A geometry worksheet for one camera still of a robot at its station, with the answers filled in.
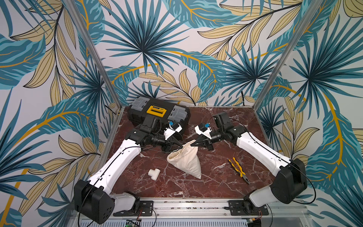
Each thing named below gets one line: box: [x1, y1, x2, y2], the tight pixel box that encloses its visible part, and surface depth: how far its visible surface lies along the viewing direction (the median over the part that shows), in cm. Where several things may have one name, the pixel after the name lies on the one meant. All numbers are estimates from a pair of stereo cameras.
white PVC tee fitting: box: [147, 168, 161, 181], surface depth 85 cm
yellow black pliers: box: [227, 157, 251, 185], surface depth 87 cm
